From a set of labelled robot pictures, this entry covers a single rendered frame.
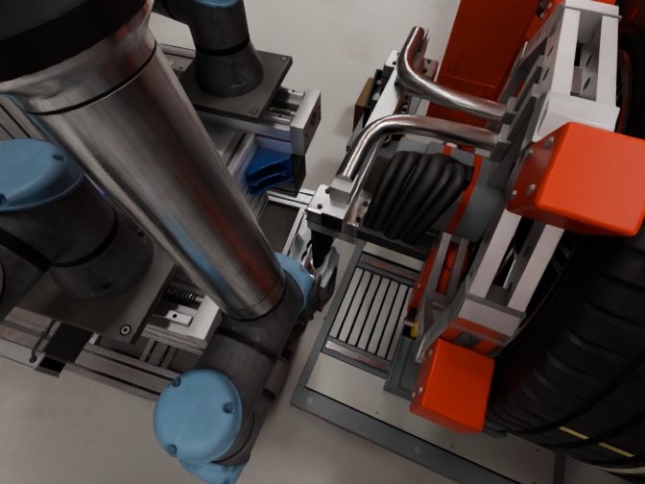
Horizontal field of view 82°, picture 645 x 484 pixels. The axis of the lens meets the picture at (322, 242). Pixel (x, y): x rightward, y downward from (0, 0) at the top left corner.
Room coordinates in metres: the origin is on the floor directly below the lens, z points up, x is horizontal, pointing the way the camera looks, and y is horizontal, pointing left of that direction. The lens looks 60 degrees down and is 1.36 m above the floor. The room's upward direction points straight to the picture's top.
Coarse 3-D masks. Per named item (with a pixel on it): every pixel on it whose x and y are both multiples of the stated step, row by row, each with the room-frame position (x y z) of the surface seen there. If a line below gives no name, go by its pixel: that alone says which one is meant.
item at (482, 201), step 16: (400, 144) 0.44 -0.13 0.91; (416, 144) 0.45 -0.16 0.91; (432, 144) 0.44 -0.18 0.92; (464, 160) 0.40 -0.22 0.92; (480, 160) 0.40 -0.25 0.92; (480, 176) 0.37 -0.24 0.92; (464, 192) 0.35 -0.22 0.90; (480, 192) 0.35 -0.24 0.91; (496, 192) 0.35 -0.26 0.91; (448, 208) 0.34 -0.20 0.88; (464, 208) 0.33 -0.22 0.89; (480, 208) 0.33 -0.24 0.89; (448, 224) 0.33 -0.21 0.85; (464, 224) 0.32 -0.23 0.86; (480, 224) 0.32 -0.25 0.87
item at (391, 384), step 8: (464, 272) 0.58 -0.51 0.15; (400, 336) 0.35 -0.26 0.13; (400, 344) 0.31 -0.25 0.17; (408, 344) 0.32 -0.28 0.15; (400, 352) 0.29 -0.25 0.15; (392, 360) 0.28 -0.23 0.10; (400, 360) 0.27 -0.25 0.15; (392, 368) 0.24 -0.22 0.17; (400, 368) 0.24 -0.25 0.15; (392, 376) 0.22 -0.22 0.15; (384, 384) 0.20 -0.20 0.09; (392, 384) 0.19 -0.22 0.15; (392, 392) 0.18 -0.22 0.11; (400, 392) 0.17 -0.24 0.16; (408, 392) 0.17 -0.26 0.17; (488, 432) 0.06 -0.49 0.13; (496, 432) 0.06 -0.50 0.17; (504, 432) 0.06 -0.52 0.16
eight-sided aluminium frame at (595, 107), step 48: (576, 0) 0.48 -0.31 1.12; (528, 48) 0.57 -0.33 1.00; (576, 48) 0.47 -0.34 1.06; (528, 144) 0.26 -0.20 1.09; (528, 240) 0.20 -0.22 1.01; (432, 288) 0.31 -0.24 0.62; (480, 288) 0.16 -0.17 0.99; (528, 288) 0.15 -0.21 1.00; (432, 336) 0.15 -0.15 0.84; (480, 336) 0.12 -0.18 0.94
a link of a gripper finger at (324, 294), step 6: (336, 270) 0.25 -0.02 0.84; (336, 276) 0.25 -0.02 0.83; (330, 282) 0.23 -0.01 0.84; (324, 288) 0.22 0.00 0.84; (330, 288) 0.22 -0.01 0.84; (318, 294) 0.21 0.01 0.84; (324, 294) 0.21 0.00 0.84; (330, 294) 0.21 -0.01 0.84; (318, 300) 0.20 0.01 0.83; (324, 300) 0.20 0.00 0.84; (318, 306) 0.19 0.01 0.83
